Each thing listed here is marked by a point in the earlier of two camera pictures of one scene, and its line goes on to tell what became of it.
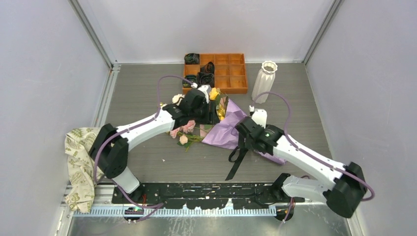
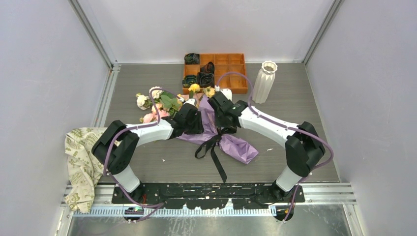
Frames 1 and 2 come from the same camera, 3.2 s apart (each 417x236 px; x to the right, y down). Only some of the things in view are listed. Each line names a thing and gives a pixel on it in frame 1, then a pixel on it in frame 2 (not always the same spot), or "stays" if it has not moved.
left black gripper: x=211 y=117 -> x=198 y=128
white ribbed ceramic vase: x=264 y=80 stays
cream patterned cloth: x=82 y=170 stays
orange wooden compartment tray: x=230 y=74 stays
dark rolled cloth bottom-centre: x=205 y=78 stays
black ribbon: x=243 y=149 -> x=214 y=142
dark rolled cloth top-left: x=192 y=58 stays
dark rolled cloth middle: x=209 y=67 stays
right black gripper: x=248 y=143 -> x=219 y=123
